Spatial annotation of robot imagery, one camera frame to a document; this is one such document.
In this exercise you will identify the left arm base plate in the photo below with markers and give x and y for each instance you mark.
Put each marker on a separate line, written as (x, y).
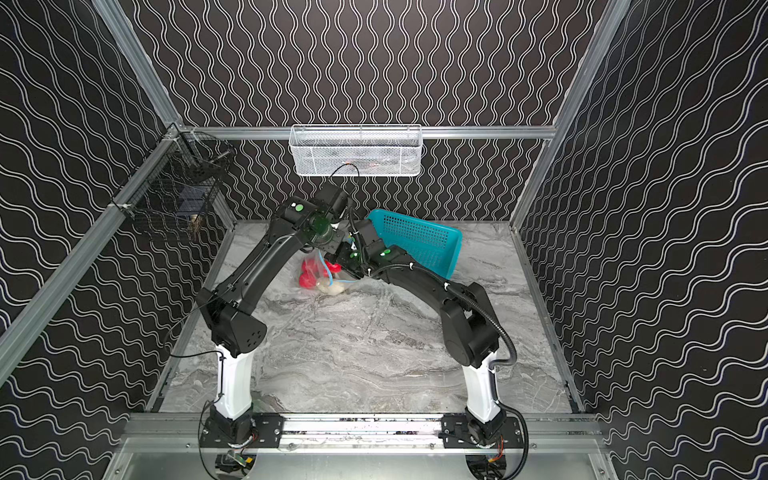
(252, 430)

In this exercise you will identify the clear zip top bag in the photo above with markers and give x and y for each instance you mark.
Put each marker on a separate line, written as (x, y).
(323, 274)

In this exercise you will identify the teal plastic basket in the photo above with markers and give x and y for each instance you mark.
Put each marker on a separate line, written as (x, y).
(433, 245)

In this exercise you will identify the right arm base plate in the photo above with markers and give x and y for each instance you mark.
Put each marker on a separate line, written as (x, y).
(465, 431)

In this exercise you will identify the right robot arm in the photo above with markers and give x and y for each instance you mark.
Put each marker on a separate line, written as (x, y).
(471, 330)

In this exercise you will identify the dark red apple toy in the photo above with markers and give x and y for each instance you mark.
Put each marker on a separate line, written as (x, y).
(307, 281)

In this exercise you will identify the clear wall basket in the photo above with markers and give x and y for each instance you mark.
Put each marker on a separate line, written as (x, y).
(372, 150)

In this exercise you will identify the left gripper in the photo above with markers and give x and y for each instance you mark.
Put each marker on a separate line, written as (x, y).
(327, 237)

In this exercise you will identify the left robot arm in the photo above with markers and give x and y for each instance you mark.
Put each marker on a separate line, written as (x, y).
(228, 308)

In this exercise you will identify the aluminium front rail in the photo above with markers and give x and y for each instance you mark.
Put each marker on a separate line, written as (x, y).
(360, 446)

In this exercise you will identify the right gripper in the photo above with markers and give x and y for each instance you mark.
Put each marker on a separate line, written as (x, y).
(351, 255)

